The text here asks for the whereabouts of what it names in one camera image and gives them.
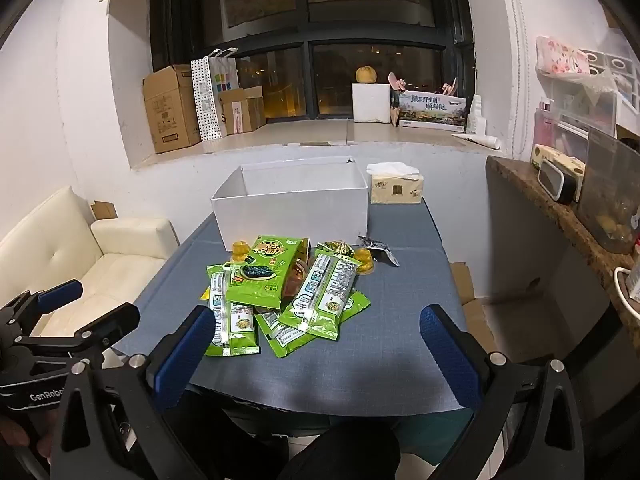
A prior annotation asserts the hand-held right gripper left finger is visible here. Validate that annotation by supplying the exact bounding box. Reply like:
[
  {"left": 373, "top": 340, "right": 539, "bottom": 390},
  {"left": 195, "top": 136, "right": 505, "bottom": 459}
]
[{"left": 49, "top": 305, "right": 217, "bottom": 480}]

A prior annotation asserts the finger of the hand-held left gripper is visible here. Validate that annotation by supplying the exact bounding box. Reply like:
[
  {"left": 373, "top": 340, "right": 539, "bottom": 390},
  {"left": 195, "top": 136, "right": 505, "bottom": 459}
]
[
  {"left": 0, "top": 280, "right": 85, "bottom": 343},
  {"left": 15, "top": 303, "right": 142, "bottom": 359}
]

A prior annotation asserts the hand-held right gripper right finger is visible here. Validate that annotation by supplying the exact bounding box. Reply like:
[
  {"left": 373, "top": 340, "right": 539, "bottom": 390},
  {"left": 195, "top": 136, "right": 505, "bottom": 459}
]
[{"left": 419, "top": 304, "right": 601, "bottom": 480}]

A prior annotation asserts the green packet white label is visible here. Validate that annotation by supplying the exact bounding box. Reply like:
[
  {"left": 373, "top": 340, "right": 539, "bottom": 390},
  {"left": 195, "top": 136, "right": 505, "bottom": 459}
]
[
  {"left": 278, "top": 249, "right": 372, "bottom": 342},
  {"left": 207, "top": 264, "right": 261, "bottom": 357},
  {"left": 254, "top": 310, "right": 321, "bottom": 358}
]

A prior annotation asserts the green seaweed picture packet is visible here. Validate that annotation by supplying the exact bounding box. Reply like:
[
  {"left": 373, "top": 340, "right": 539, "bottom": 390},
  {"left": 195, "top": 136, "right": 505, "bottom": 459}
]
[{"left": 227, "top": 235, "right": 311, "bottom": 310}]

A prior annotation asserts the white cardboard box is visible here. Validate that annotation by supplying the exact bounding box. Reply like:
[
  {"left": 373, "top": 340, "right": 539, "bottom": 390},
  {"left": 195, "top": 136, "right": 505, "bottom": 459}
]
[{"left": 210, "top": 156, "right": 370, "bottom": 255}]

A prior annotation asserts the person's left hand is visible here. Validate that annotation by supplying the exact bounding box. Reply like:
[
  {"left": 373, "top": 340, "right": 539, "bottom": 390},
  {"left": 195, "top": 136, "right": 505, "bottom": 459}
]
[{"left": 0, "top": 412, "right": 56, "bottom": 466}]

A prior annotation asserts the cream leather sofa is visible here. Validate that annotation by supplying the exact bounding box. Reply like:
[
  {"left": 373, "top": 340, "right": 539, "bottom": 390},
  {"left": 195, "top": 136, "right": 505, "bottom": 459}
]
[{"left": 0, "top": 185, "right": 181, "bottom": 341}]

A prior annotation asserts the flat cardboard sheet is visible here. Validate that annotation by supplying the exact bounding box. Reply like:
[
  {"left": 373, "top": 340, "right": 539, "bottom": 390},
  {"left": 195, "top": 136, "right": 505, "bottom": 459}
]
[{"left": 450, "top": 260, "right": 501, "bottom": 356}]

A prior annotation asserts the blue grey tablecloth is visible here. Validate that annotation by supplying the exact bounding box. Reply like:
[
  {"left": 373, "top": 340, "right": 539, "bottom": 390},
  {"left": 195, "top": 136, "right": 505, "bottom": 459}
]
[{"left": 112, "top": 195, "right": 483, "bottom": 418}]

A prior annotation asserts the orange jelly cup cartoon lid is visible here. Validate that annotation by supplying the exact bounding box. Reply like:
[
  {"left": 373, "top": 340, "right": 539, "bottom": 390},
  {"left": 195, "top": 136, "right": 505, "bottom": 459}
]
[{"left": 354, "top": 248, "right": 377, "bottom": 275}]

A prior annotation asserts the dark green pea packet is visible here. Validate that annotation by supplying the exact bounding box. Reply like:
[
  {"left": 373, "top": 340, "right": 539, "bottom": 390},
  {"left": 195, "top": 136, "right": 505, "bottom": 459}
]
[{"left": 357, "top": 235, "right": 401, "bottom": 267}]

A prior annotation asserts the pink jelly cup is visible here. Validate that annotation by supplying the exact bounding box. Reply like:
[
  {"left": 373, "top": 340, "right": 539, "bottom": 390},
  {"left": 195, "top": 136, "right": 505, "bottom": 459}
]
[{"left": 282, "top": 257, "right": 315, "bottom": 306}]

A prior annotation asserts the olive yellow snack packet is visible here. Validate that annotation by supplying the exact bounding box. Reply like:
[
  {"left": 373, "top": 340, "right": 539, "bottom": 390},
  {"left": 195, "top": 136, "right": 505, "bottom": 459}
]
[{"left": 317, "top": 240, "right": 357, "bottom": 257}]

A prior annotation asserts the tan tissue pack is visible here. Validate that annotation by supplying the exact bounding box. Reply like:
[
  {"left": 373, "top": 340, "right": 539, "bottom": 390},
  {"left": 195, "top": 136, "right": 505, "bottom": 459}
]
[{"left": 366, "top": 162, "right": 425, "bottom": 206}]

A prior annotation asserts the brown stone counter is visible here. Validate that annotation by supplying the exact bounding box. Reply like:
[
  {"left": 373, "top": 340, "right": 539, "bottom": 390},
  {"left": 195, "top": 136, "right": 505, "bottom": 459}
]
[{"left": 486, "top": 155, "right": 640, "bottom": 311}]

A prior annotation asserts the black speaker device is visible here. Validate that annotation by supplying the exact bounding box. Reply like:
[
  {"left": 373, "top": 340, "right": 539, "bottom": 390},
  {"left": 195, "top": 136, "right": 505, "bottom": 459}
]
[{"left": 537, "top": 160, "right": 581, "bottom": 205}]

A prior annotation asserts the large brown cardboard box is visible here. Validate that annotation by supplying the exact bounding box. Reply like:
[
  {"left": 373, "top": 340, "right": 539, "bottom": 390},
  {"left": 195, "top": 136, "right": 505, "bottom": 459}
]
[{"left": 142, "top": 64, "right": 202, "bottom": 155}]

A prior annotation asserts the rolled white paper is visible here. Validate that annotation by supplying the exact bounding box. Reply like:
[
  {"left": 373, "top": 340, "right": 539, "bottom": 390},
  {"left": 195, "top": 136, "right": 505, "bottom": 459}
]
[{"left": 452, "top": 132, "right": 501, "bottom": 151}]

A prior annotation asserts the dark transparent container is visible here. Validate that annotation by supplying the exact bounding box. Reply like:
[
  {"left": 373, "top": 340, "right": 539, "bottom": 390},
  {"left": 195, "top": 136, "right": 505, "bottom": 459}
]
[{"left": 577, "top": 130, "right": 640, "bottom": 255}]

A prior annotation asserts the white plastic bottle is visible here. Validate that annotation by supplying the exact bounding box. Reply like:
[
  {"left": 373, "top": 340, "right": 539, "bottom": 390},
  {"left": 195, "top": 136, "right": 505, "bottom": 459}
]
[{"left": 467, "top": 95, "right": 487, "bottom": 136}]

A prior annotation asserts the white dotted shopping bag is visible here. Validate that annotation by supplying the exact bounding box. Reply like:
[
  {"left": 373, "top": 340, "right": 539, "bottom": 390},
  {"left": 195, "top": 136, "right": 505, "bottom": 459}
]
[{"left": 190, "top": 48, "right": 240, "bottom": 142}]

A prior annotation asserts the printed landscape carton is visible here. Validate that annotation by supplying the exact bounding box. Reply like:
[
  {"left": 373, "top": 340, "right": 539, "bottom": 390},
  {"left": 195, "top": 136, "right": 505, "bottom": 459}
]
[{"left": 397, "top": 91, "right": 468, "bottom": 130}]

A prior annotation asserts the small open cardboard box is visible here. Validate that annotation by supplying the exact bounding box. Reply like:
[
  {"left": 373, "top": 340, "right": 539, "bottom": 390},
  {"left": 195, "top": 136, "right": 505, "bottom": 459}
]
[{"left": 218, "top": 86, "right": 267, "bottom": 135}]

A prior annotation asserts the white foam box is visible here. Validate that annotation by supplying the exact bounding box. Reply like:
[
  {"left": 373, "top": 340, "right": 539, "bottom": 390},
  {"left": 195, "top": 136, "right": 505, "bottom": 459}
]
[{"left": 351, "top": 82, "right": 391, "bottom": 123}]

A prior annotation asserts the white plastic drawer unit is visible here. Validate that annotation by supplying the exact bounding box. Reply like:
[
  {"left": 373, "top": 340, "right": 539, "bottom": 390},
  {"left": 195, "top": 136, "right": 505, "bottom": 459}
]
[{"left": 535, "top": 25, "right": 640, "bottom": 161}]

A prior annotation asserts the pink floral pouch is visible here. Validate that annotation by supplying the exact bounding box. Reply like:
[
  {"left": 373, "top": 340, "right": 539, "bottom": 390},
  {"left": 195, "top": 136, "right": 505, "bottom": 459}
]
[{"left": 536, "top": 36, "right": 593, "bottom": 77}]

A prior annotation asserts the dark window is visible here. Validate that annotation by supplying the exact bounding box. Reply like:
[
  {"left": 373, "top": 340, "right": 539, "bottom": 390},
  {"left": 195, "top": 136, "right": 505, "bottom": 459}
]
[{"left": 150, "top": 0, "right": 473, "bottom": 121}]

